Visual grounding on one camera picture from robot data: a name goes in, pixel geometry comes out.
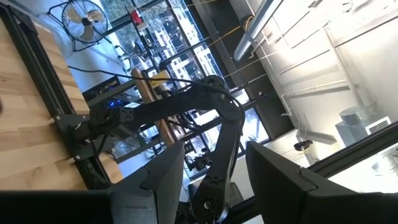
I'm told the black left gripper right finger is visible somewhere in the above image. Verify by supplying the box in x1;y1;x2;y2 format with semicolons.
245;141;398;224

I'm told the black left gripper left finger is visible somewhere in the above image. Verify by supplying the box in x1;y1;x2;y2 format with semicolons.
0;141;187;224

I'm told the wooden neighbouring table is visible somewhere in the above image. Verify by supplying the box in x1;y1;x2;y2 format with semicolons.
130;68;178;147

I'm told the black electronics box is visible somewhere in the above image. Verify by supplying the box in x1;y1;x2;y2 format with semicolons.
81;76;123;103

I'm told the white ceiling vent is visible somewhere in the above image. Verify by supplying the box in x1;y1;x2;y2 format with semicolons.
364;116;392;136

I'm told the grey ceiling light fixture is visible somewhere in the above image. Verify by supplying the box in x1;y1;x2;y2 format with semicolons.
233;0;284;62

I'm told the black floor fan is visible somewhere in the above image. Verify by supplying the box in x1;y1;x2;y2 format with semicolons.
61;0;109;52

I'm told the black ceiling dome camera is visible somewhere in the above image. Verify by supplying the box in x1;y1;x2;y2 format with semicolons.
293;139;314;152

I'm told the black overhead rig frame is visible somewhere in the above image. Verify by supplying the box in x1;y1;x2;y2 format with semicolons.
306;121;398;180

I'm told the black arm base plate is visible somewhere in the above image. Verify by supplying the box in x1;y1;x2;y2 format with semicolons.
55;112;110;161

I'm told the grey cylindrical duct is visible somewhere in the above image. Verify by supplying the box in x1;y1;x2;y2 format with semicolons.
338;105;374;138

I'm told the yellow hanging cord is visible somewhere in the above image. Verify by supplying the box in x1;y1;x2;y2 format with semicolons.
186;15;252;47

